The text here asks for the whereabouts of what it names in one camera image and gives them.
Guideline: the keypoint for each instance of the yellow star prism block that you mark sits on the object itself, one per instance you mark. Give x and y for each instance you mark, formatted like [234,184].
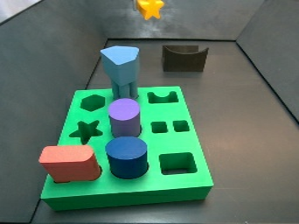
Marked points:
[150,8]

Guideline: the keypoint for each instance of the purple cylinder block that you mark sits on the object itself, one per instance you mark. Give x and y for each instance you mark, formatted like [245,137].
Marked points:
[125,118]

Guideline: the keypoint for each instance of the dark blue cylinder block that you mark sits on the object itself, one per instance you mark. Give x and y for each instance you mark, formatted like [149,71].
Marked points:
[127,157]

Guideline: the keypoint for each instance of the light blue pentagon block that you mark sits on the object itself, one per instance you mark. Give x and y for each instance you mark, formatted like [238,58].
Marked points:
[121,64]

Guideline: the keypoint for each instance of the green shape sorter base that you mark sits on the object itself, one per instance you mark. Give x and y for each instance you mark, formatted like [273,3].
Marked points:
[157,167]

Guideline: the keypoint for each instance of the red rounded block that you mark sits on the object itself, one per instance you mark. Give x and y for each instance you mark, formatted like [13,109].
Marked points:
[70,163]

